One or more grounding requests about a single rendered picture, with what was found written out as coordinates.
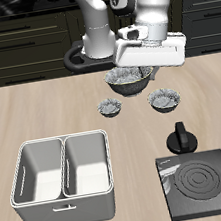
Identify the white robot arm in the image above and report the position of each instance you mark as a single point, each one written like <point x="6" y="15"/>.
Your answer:
<point x="97" y="33"/>

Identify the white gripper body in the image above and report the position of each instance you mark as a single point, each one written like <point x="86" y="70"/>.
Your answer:
<point x="147" y="55"/>

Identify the small grey bowl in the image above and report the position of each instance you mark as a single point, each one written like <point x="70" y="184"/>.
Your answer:
<point x="109" y="107"/>

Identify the medium grey bowl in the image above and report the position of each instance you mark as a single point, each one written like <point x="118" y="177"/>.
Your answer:
<point x="164" y="100"/>

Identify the dark grey stove plate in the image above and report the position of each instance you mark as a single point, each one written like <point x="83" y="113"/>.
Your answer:
<point x="201" y="184"/>

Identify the dark kitchen cupboards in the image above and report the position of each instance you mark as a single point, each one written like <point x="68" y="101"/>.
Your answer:
<point x="21" y="45"/>

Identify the large grey bowl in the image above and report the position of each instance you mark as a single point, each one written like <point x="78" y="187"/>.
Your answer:
<point x="128" y="79"/>

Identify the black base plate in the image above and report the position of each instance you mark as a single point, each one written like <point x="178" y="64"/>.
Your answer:
<point x="74" y="59"/>

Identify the white two-bin basket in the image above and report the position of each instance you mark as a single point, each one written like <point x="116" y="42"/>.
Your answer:
<point x="63" y="180"/>

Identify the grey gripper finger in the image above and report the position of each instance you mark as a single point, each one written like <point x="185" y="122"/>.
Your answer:
<point x="155" y="71"/>

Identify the round black stove knob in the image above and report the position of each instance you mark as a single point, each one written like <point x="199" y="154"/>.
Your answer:
<point x="181" y="140"/>

